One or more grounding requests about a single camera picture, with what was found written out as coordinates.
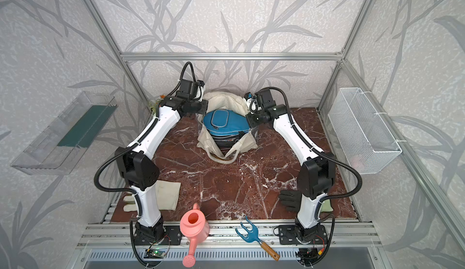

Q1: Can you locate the pink watering can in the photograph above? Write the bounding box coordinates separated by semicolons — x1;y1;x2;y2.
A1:
180;203;210;268

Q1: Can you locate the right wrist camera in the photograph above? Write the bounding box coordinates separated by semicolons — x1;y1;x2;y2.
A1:
243;88;276;114

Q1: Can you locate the blue hand rake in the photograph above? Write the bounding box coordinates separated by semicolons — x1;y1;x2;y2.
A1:
235;216;280;261

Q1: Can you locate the blue paddle case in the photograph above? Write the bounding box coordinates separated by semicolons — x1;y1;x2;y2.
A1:
202;109;249;137

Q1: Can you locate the beige canvas bag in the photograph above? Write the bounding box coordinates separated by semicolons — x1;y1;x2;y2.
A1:
196;92;259;164

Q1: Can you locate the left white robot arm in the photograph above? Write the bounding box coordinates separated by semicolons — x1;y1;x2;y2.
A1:
115;96;208;241

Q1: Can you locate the black and green glove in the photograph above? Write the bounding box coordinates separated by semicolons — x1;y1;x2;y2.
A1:
279;190;334;213

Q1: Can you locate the white wire mesh basket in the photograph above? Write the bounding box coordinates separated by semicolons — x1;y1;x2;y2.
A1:
328;87;402;175

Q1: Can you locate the clear plastic wall shelf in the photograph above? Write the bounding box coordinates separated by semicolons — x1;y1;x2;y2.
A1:
10;92;117;176

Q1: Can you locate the beige work glove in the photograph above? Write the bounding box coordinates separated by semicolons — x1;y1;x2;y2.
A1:
123;181;181;212

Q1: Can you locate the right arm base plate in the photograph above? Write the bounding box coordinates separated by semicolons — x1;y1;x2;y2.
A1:
277;224;329;247

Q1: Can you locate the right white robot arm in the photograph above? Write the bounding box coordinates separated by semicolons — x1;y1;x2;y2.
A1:
246;101;335;239

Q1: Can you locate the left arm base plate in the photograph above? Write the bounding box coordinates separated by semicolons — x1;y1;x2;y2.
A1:
133;223;183;246

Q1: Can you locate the green artificial plant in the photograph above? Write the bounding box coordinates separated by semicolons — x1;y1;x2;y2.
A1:
148;95;165;115

